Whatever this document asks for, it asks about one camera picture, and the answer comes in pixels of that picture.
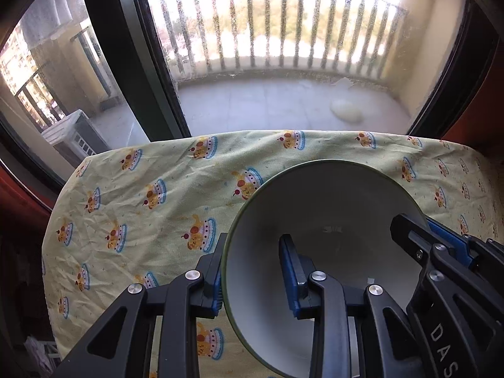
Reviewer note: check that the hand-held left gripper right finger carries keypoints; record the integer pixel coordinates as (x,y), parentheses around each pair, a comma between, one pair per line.
(289,279)

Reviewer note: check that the white plastic bag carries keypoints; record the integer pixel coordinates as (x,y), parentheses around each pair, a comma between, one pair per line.
(39,352)

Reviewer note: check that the yellow printed tablecloth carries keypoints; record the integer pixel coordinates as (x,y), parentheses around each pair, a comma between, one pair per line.
(138,173)

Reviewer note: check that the large white floral bowl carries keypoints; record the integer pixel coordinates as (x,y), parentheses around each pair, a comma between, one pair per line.
(334,204)

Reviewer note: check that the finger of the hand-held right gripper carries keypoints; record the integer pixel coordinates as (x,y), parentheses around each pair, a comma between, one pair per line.
(413,234)
(453,238)

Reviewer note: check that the balcony railing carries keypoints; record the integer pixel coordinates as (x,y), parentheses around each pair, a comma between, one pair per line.
(275,63)

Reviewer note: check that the white air conditioner unit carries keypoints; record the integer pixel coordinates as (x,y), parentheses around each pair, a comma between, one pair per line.
(75,134)

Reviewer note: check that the pale sack on balcony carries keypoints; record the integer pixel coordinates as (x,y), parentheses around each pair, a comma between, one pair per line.
(346,111)

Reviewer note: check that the black window frame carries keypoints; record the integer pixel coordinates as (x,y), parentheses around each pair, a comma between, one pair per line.
(130,47)

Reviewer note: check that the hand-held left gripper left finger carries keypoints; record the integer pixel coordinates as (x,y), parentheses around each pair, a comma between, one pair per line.
(217,299)

